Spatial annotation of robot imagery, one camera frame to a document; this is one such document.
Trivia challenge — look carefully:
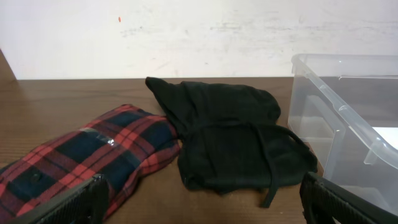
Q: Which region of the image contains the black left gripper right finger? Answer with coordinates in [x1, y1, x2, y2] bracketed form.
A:
[300, 172, 397, 224]

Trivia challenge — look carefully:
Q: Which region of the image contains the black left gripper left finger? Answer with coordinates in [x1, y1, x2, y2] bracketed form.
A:
[8, 174, 109, 224]

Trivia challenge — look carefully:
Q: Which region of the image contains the red plaid folded shirt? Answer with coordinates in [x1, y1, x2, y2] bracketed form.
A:
[1, 104, 180, 223]

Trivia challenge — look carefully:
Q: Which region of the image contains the white label in bin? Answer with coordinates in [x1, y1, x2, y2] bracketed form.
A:
[373, 127, 398, 149]

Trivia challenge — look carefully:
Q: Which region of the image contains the clear plastic storage bin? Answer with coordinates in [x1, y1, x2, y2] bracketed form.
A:
[288, 54, 397, 213]

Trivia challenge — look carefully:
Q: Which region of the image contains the large black folded garment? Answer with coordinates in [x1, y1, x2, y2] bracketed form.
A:
[146, 77, 318, 208]

